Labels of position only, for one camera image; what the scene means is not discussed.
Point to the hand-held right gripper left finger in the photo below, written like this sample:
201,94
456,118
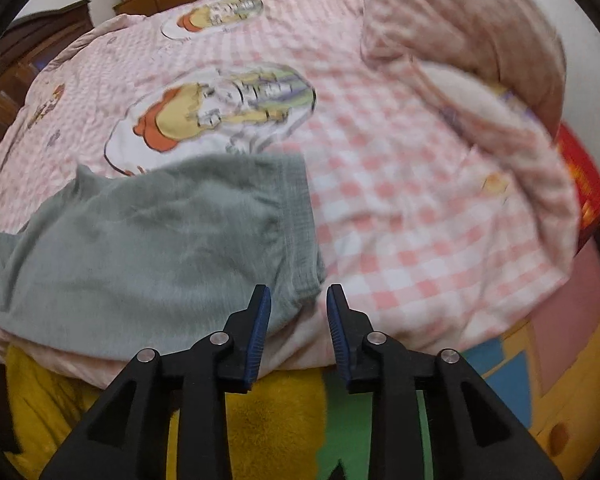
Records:
260,330

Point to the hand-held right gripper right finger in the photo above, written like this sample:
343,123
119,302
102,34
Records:
336,330

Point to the grey-green pants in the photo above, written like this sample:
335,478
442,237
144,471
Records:
155,260

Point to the yellow fleece clothing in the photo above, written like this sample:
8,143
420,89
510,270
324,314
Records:
275,420

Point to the pink checked printed bed cover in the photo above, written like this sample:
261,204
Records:
405,210

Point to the pink checked folded quilt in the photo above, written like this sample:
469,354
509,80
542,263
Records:
510,160

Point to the dark wooden cabinet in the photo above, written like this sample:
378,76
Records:
30,45

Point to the red cloth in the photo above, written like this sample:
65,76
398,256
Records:
582,180

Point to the pink checked pillow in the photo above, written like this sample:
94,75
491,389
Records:
455,20

